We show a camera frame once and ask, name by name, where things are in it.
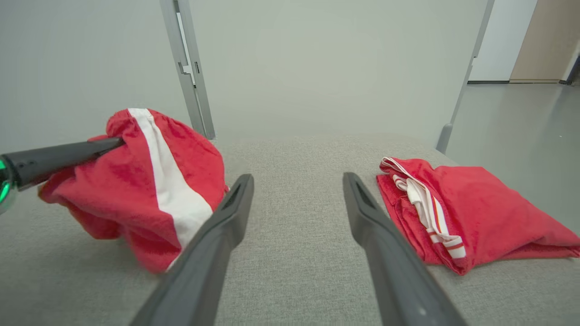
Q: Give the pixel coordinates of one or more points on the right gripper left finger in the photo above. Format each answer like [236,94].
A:
[199,271]

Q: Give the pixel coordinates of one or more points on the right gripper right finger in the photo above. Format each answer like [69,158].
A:
[398,280]

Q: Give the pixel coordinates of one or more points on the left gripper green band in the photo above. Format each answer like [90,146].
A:
[5,185]

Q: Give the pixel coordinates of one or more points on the red shorts with white stripe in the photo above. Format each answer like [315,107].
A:
[113,199]

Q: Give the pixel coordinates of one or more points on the red basketball jersey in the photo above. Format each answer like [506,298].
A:
[489,213]

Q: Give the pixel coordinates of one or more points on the beige wooden door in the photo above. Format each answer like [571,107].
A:
[543,40]

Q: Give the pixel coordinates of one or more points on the grey partition end post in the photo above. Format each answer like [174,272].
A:
[444,138]

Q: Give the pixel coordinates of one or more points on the grey metal partition post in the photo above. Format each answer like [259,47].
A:
[195,99]

